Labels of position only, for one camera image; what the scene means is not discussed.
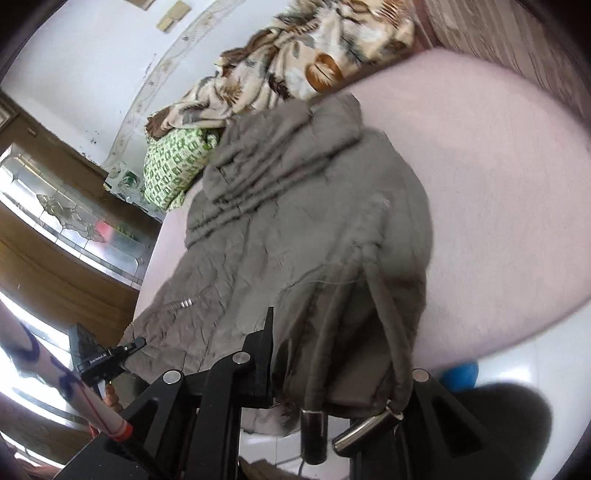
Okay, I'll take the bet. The blue ball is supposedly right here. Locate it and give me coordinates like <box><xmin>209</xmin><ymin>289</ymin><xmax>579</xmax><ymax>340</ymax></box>
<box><xmin>439</xmin><ymin>362</ymin><xmax>479</xmax><ymax>393</ymax></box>

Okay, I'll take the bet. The grey quilted jacket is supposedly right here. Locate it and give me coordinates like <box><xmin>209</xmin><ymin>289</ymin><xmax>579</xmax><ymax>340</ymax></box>
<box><xmin>123</xmin><ymin>93</ymin><xmax>433</xmax><ymax>435</ymax></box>

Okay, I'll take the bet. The pink quilted bed cover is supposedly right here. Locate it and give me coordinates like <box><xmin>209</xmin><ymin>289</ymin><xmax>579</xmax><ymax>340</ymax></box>
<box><xmin>132</xmin><ymin>49</ymin><xmax>590</xmax><ymax>369</ymax></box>

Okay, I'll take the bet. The striped brown bed sheet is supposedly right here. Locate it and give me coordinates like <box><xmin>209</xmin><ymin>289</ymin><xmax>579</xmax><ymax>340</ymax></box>
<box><xmin>414</xmin><ymin>0</ymin><xmax>590</xmax><ymax>126</ymax></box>

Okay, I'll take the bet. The green patterned pillow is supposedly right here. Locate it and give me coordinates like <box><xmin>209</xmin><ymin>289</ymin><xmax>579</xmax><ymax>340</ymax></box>
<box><xmin>143</xmin><ymin>129</ymin><xmax>219</xmax><ymax>211</ymax></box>

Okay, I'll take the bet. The floral beige blanket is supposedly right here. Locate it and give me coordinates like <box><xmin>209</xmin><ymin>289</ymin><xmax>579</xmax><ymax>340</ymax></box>
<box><xmin>145</xmin><ymin>1</ymin><xmax>415</xmax><ymax>140</ymax></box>

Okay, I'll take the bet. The stained glass wooden door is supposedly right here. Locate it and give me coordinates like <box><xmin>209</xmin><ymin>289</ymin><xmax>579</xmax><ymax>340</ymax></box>
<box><xmin>0</xmin><ymin>89</ymin><xmax>164</xmax><ymax>467</ymax></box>

